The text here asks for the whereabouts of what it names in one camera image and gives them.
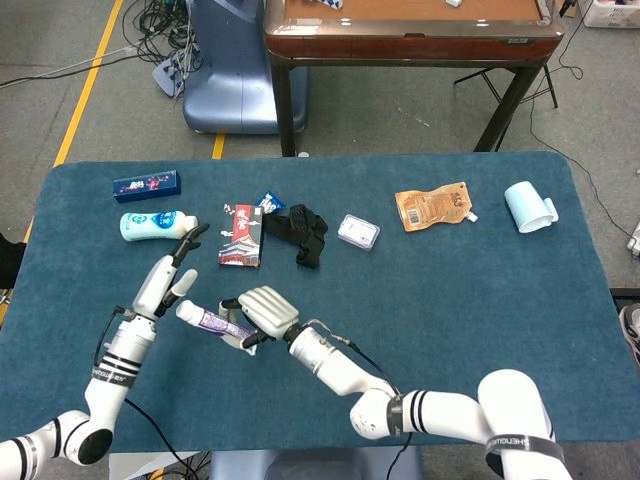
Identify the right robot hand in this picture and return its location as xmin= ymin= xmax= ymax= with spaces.
xmin=218 ymin=285 xmax=301 ymax=351

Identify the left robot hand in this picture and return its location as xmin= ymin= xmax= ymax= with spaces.
xmin=130 ymin=223 xmax=211 ymax=321

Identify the purple white toothpaste tube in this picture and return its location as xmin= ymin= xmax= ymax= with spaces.
xmin=175 ymin=299 xmax=259 ymax=357

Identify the blue grey own robot base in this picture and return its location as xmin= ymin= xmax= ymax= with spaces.
xmin=209 ymin=446 xmax=426 ymax=480

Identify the white bottle blue label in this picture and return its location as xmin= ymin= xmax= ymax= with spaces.
xmin=118 ymin=210 xmax=200 ymax=243

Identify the red black illustrated box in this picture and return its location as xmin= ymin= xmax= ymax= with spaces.
xmin=217 ymin=202 xmax=265 ymax=269

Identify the dark blue long box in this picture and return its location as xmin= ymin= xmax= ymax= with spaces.
xmin=112 ymin=169 xmax=182 ymax=204

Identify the small blue snack packet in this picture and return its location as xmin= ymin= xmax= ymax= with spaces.
xmin=254 ymin=190 xmax=287 ymax=215

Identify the black stool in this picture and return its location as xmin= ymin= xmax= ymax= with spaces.
xmin=0 ymin=232 xmax=27 ymax=290

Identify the blue felt table cover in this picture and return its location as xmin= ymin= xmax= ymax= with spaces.
xmin=0 ymin=151 xmax=617 ymax=457

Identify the white paper sheet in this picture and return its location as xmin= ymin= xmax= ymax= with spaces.
xmin=108 ymin=451 xmax=201 ymax=480

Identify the orange spout pouch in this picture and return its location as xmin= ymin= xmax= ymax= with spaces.
xmin=394 ymin=180 xmax=479 ymax=234

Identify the grey power strip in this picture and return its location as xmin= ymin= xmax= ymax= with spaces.
xmin=151 ymin=49 xmax=201 ymax=99

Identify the light blue mug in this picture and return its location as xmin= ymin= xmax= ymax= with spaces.
xmin=503 ymin=180 xmax=560 ymax=235

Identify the brown mahjong table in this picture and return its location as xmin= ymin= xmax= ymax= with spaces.
xmin=263 ymin=0 xmax=566 ymax=157

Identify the grey sneaker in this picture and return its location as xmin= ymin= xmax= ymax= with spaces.
xmin=618 ymin=305 xmax=640 ymax=371

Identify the white storage box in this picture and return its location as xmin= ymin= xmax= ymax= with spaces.
xmin=582 ymin=0 xmax=640 ymax=29

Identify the black strap brace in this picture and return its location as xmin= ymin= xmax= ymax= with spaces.
xmin=262 ymin=203 xmax=330 ymax=270

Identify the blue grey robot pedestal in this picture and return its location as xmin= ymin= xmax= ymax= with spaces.
xmin=182 ymin=0 xmax=309 ymax=135

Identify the black cable bundle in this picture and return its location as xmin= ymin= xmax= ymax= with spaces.
xmin=122 ymin=0 xmax=204 ymax=66

